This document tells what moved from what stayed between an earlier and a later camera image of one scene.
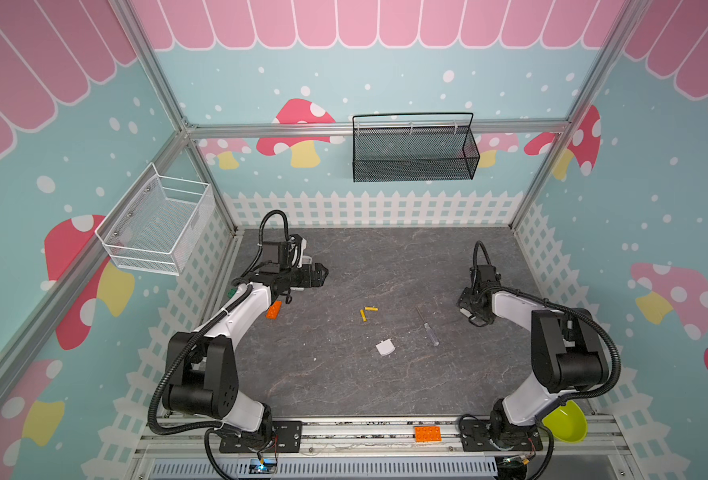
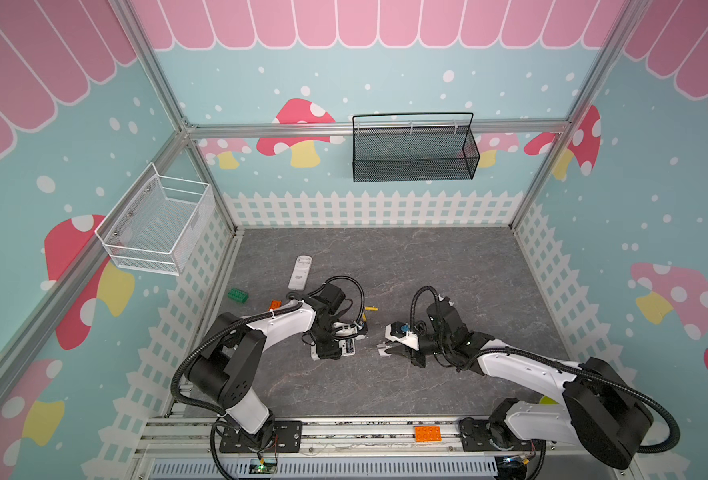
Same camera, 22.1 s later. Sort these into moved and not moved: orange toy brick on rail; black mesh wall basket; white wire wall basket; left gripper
Moved: left gripper
Not moved: black mesh wall basket; orange toy brick on rail; white wire wall basket
